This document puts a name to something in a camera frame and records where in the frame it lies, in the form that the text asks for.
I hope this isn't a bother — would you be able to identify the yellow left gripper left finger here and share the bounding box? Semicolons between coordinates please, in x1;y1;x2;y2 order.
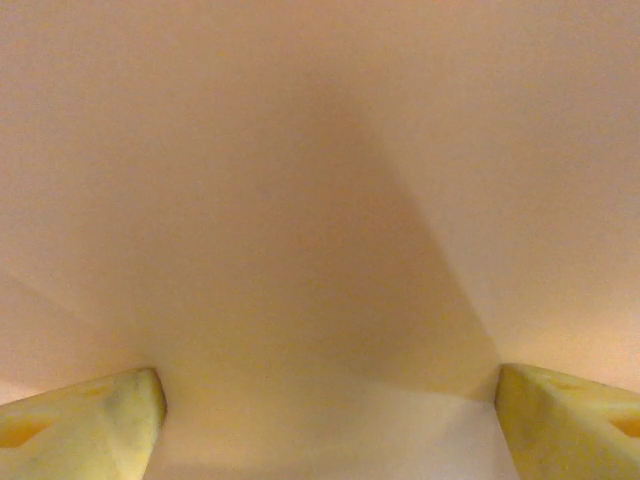
0;367;168;480

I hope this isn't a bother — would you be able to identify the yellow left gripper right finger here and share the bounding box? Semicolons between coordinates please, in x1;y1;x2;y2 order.
494;362;640;480

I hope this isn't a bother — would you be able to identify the orange paper sheet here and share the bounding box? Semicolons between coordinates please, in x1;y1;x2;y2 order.
0;0;640;404

